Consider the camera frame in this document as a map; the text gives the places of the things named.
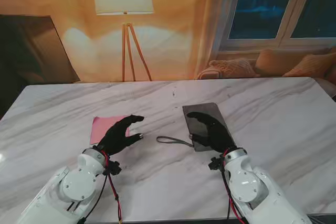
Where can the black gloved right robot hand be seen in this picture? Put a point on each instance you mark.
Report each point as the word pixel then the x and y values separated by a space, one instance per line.
pixel 218 136

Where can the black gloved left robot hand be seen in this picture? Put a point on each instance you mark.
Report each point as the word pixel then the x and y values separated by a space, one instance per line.
pixel 115 137

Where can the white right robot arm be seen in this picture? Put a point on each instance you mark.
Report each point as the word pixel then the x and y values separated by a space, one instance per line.
pixel 246 182

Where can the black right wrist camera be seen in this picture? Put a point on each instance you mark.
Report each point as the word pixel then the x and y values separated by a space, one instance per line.
pixel 215 163

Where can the pink paper document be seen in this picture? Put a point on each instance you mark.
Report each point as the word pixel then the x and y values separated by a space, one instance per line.
pixel 99 129

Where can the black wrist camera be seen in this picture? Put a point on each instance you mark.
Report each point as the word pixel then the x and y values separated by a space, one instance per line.
pixel 113 167
pixel 215 163

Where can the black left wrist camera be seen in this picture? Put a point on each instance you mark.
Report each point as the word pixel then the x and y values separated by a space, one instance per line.
pixel 113 167

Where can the grey suede zip pouch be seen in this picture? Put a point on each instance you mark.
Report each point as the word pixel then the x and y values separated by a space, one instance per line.
pixel 210 111

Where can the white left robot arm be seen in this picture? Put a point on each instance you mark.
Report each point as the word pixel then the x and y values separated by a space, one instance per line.
pixel 78 182

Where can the printed living room backdrop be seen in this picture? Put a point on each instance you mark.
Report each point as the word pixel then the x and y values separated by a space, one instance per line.
pixel 170 37

